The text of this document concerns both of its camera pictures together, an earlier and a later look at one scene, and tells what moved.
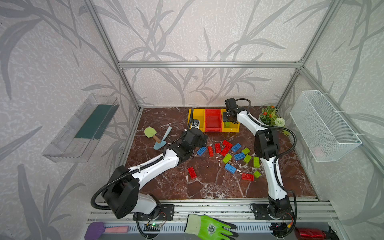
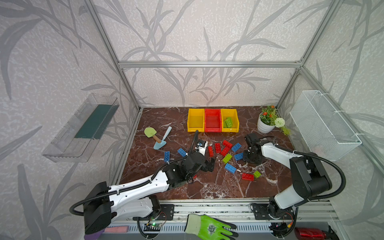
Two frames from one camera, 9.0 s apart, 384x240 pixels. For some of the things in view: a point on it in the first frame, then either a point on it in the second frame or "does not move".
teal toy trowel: x=157 y=145 does not move
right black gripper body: x=226 y=116 -> x=248 y=156
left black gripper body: x=200 y=143 -> x=200 y=165
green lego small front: x=257 y=174 does not move
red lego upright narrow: x=210 y=151 does not move
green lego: x=227 y=158 does not move
